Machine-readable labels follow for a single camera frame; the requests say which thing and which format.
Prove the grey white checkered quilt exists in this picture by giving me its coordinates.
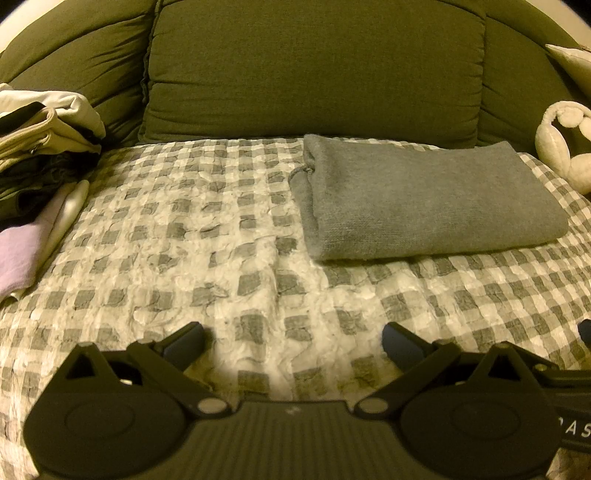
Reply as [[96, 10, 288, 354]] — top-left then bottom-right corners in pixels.
[[0, 136, 591, 480]]

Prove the lilac cloth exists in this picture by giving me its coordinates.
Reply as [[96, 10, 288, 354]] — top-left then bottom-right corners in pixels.
[[0, 184, 77, 298]]

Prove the white pillow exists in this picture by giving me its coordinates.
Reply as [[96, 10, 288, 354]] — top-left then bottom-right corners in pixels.
[[545, 44, 591, 95]]

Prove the white plush toy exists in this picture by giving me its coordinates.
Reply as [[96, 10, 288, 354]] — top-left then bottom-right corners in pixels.
[[534, 100, 591, 195]]

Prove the white cloth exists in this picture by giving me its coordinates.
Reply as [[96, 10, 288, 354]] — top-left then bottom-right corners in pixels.
[[9, 179, 90, 303]]

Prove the grey knit sweater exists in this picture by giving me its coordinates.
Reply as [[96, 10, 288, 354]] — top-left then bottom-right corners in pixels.
[[288, 134, 570, 264]]

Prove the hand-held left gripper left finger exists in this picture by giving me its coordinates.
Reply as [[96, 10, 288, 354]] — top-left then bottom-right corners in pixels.
[[56, 322, 234, 420]]

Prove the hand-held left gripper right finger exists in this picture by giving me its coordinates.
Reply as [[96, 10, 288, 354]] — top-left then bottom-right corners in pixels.
[[353, 322, 539, 420]]

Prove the pile of folded clothes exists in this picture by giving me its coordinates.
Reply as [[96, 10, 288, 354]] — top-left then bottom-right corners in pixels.
[[0, 102, 101, 232]]

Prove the cream folded garment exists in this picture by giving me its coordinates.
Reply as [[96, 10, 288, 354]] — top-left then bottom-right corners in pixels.
[[0, 83, 107, 174]]

